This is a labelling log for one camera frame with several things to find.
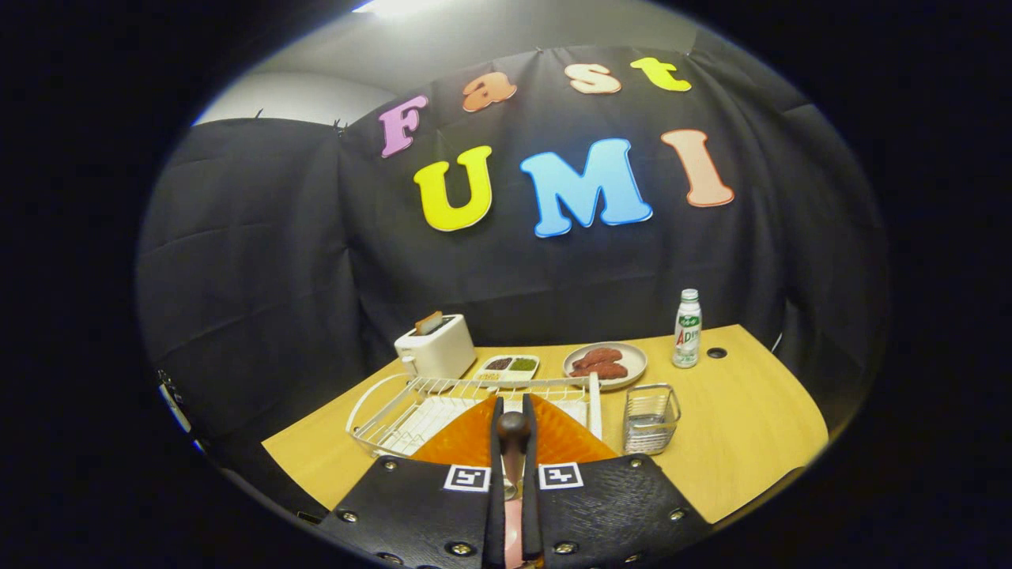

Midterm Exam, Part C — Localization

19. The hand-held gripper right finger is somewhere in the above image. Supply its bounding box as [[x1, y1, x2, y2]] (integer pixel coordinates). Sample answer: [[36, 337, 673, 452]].
[[522, 393, 712, 569]]

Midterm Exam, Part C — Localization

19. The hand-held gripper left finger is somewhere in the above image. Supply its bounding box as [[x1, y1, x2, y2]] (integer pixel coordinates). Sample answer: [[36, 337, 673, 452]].
[[316, 395, 507, 569]]

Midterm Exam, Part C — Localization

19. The pink plate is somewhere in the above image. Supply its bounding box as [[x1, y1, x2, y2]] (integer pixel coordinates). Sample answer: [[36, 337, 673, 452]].
[[504, 498, 526, 569]]

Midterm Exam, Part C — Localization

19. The spoon with dark wooden handle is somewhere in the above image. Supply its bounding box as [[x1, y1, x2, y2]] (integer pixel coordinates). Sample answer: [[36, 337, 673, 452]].
[[496, 411, 532, 500]]

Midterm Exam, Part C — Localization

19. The white wire dish rack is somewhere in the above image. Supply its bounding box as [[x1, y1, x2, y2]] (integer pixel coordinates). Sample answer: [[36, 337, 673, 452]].
[[346, 373, 603, 459]]

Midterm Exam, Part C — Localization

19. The metal wire basket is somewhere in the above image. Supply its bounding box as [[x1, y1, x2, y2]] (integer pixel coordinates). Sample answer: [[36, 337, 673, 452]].
[[622, 383, 682, 456]]

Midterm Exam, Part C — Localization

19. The white divided dish with beans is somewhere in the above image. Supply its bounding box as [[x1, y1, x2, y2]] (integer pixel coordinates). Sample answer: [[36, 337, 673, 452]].
[[474, 355, 541, 382]]

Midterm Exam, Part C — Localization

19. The beige round plate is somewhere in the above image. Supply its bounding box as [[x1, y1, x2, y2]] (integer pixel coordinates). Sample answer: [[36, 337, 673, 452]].
[[563, 341, 648, 391]]

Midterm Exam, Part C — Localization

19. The white drip tray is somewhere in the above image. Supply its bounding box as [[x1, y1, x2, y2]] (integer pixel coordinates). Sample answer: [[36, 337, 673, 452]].
[[383, 395, 590, 458]]

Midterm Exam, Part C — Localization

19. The white toaster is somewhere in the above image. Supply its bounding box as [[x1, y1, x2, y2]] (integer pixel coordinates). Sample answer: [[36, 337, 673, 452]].
[[394, 314, 478, 382]]

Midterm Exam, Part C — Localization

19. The white drink bottle green label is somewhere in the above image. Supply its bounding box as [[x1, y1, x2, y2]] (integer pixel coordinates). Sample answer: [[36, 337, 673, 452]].
[[672, 288, 703, 369]]

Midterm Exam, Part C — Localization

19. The black backdrop cloth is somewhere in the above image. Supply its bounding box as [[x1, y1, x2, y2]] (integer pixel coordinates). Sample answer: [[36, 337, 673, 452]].
[[134, 43, 890, 514]]

